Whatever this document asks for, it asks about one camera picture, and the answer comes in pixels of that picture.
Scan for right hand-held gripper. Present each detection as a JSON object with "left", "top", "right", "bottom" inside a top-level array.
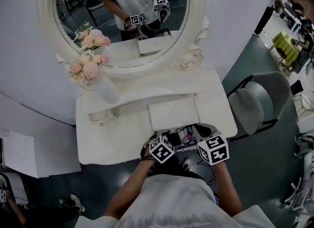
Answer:
[{"left": 192, "top": 123, "right": 230, "bottom": 167}]

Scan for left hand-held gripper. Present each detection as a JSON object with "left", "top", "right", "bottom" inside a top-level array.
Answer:
[{"left": 143, "top": 129, "right": 183, "bottom": 165}]

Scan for assorted makeup pieces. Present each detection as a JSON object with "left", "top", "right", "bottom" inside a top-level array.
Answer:
[{"left": 175, "top": 127, "right": 197, "bottom": 149}]

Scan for person's right forearm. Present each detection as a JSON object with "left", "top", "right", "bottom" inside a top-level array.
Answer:
[{"left": 213, "top": 160, "right": 244, "bottom": 218}]

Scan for person's left forearm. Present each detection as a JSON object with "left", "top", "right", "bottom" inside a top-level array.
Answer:
[{"left": 105, "top": 157, "right": 158, "bottom": 218}]

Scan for another person's forearm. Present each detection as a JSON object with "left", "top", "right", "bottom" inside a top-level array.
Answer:
[{"left": 6, "top": 197, "right": 27, "bottom": 226}]

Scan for person's black trousers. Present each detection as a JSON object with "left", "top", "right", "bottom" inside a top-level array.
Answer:
[{"left": 147, "top": 164, "right": 206, "bottom": 181}]

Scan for white dressing table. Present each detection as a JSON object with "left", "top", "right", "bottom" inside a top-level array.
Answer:
[{"left": 75, "top": 67, "right": 238, "bottom": 166}]

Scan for person's white t-shirt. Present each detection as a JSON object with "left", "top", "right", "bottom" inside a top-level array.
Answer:
[{"left": 75, "top": 174, "right": 277, "bottom": 228}]

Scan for white vase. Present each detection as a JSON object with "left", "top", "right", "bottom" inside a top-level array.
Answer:
[{"left": 93, "top": 75, "right": 121, "bottom": 104}]

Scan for white office chair base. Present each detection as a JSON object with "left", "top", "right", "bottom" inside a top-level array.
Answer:
[{"left": 284, "top": 177, "right": 310, "bottom": 214}]

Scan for pink and cream flower bouquet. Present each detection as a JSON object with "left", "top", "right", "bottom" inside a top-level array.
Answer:
[{"left": 68, "top": 50, "right": 111, "bottom": 86}]

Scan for yellow-green tablecloth table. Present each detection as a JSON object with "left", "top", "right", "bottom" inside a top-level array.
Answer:
[{"left": 271, "top": 30, "right": 301, "bottom": 66}]

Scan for white paper sheet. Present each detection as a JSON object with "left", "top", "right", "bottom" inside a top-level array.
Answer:
[{"left": 3, "top": 130, "right": 39, "bottom": 178}]

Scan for oval white-framed mirror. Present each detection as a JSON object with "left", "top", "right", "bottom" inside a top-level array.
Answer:
[{"left": 36, "top": 0, "right": 211, "bottom": 79}]

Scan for black cable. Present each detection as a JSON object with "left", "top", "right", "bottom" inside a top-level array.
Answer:
[{"left": 196, "top": 159, "right": 217, "bottom": 186}]

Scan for grey chair with black frame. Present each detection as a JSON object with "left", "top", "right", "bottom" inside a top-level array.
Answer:
[{"left": 227, "top": 71, "right": 292, "bottom": 142}]

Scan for white wire rack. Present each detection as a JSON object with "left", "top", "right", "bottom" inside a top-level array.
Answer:
[{"left": 292, "top": 92, "right": 314, "bottom": 119}]

